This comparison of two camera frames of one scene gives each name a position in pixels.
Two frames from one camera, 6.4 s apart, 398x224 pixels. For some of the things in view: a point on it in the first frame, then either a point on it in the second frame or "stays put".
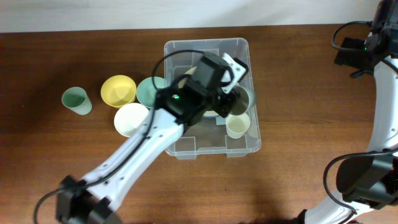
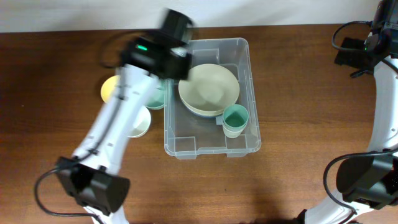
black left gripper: [224, 106] -> [183, 69]
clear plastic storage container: [208, 134] stays put
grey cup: [242, 99] -> [233, 129]
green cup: [77, 99] -> [235, 116]
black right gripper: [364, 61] stays put
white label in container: [221, 121] stays put
